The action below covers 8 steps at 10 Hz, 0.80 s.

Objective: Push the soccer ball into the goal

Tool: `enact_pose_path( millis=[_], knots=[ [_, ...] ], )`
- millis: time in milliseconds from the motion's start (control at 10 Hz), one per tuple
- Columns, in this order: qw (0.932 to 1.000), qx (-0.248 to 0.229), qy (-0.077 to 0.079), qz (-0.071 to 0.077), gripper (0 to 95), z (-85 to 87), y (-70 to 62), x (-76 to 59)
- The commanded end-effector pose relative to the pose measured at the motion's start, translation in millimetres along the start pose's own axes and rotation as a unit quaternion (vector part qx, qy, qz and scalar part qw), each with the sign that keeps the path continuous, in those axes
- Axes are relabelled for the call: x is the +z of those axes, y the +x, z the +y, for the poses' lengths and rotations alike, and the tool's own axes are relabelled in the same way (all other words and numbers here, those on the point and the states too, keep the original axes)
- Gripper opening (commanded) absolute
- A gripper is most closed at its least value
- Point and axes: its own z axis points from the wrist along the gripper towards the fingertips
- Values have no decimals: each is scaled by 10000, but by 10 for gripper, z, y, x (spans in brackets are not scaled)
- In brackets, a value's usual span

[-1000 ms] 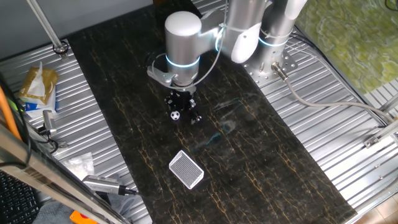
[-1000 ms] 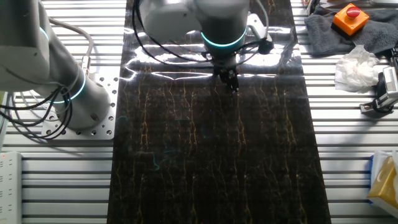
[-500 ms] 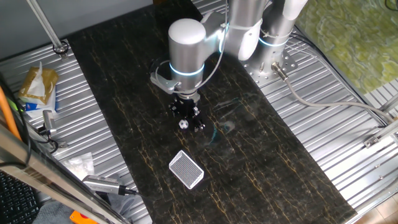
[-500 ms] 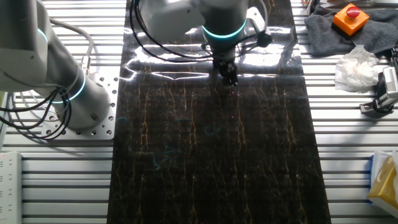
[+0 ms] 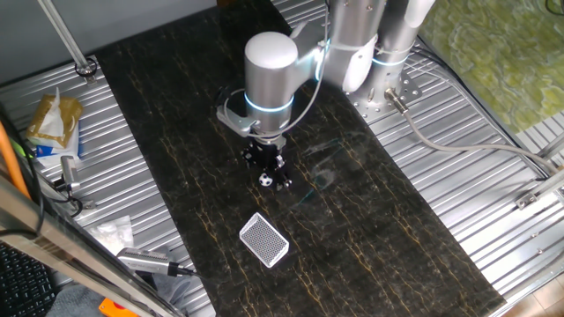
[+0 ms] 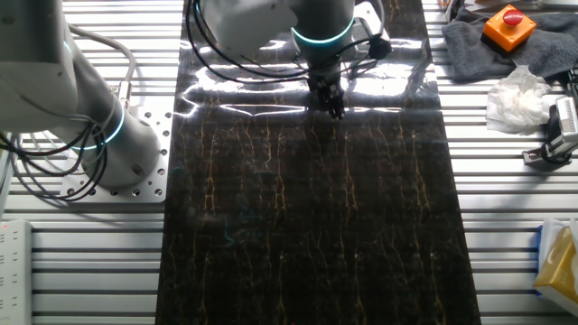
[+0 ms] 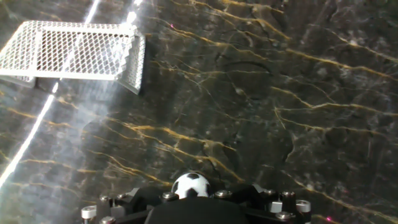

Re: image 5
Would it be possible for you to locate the green patterned carpet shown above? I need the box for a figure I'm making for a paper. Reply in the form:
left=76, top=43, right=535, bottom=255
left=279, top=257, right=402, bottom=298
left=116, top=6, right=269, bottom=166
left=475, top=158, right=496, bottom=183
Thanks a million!
left=417, top=0, right=564, bottom=134

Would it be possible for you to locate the thin grey gripper cable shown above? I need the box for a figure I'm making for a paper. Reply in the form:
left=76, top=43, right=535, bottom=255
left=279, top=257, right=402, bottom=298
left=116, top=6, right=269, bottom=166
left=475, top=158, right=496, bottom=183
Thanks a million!
left=219, top=0, right=331, bottom=140

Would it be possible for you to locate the black marble-pattern mat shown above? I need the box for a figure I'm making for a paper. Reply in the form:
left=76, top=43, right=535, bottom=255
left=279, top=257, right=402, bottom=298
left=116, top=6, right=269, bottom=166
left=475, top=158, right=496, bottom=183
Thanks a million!
left=93, top=0, right=508, bottom=317

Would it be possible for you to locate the aluminium frame beam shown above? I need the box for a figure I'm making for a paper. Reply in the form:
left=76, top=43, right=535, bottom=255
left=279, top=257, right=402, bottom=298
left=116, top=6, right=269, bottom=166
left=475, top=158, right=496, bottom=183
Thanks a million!
left=0, top=174, right=186, bottom=317

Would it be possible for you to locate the small grey camera on stand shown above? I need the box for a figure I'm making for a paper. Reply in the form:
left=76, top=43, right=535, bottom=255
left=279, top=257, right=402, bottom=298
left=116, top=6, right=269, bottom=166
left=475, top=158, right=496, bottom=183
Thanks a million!
left=52, top=154, right=85, bottom=209

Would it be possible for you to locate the aluminium pole with black ring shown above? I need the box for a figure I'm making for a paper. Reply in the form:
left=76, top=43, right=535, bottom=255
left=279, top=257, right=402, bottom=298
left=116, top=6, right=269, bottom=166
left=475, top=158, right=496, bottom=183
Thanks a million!
left=37, top=0, right=99, bottom=85

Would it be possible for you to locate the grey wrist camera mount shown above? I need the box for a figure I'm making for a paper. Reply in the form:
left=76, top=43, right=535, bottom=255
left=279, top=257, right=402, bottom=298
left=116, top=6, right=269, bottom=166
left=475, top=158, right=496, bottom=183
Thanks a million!
left=215, top=104, right=260, bottom=139

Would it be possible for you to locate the orange emergency stop box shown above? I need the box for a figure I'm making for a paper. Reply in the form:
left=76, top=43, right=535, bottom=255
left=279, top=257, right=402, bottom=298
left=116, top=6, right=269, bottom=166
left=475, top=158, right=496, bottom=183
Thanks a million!
left=98, top=298, right=138, bottom=317

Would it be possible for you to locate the aluminium corner bracket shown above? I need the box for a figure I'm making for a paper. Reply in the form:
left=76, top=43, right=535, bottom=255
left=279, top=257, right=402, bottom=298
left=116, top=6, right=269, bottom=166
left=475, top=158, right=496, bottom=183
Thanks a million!
left=514, top=169, right=564, bottom=210

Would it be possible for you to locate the crumpled white tissue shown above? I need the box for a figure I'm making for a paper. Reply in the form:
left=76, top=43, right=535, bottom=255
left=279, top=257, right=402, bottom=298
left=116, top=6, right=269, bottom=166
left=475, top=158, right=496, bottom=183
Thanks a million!
left=87, top=215, right=136, bottom=256

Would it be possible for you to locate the yellow tissue pack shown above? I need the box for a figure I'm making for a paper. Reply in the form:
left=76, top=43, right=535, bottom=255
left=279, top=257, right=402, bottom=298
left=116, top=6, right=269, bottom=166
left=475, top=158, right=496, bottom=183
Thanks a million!
left=25, top=86, right=85, bottom=167

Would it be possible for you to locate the orange pole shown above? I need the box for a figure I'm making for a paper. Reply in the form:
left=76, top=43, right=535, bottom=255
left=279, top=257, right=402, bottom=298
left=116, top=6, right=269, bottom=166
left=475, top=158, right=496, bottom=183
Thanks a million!
left=0, top=121, right=33, bottom=200

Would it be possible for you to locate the black keyboard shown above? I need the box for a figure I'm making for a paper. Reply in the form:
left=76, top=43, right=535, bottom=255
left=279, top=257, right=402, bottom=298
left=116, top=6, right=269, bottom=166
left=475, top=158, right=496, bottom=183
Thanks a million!
left=0, top=240, right=57, bottom=317

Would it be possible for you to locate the grey cloth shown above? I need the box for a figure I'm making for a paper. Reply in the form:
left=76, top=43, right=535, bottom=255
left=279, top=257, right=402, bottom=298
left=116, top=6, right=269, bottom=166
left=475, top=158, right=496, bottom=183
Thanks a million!
left=46, top=271, right=193, bottom=317

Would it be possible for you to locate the thick grey base cable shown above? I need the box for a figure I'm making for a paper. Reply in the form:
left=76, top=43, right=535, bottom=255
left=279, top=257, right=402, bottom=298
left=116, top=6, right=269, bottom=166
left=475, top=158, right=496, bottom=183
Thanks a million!
left=383, top=86, right=563, bottom=176

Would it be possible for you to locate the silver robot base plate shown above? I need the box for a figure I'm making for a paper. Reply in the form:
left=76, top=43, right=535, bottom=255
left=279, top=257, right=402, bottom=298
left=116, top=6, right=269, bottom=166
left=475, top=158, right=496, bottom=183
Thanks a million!
left=345, top=65, right=424, bottom=124

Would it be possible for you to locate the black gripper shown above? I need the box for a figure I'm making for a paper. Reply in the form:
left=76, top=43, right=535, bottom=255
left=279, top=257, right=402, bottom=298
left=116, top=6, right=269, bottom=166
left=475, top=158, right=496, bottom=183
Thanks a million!
left=241, top=139, right=293, bottom=192

